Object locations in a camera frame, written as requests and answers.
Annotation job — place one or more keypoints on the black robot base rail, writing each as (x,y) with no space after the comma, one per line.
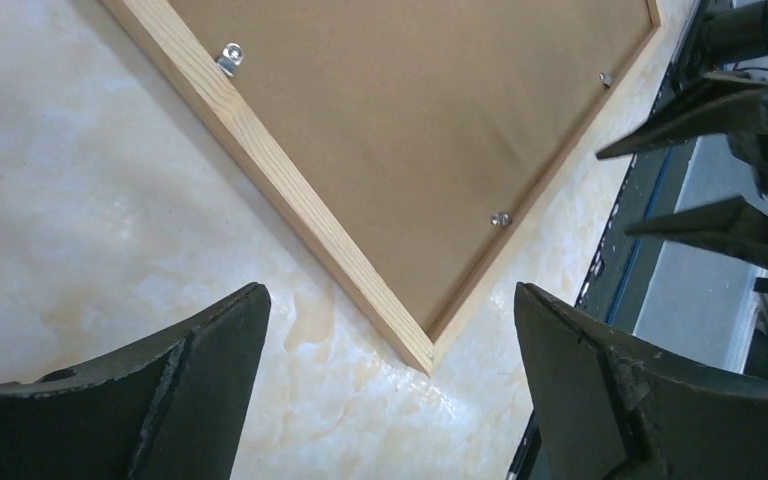
(698,304)

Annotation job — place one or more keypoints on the silver metal retaining clip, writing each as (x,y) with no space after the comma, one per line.
(230,59)

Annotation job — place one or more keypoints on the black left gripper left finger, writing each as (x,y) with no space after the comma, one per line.
(169,406)

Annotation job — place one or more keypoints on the brown cardboard backing board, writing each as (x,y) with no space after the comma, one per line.
(416,121)

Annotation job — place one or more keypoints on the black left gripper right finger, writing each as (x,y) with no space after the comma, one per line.
(610,405)

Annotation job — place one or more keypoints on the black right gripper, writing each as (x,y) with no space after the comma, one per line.
(715,98)

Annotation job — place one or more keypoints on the light wooden picture frame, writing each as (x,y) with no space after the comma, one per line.
(177,52)

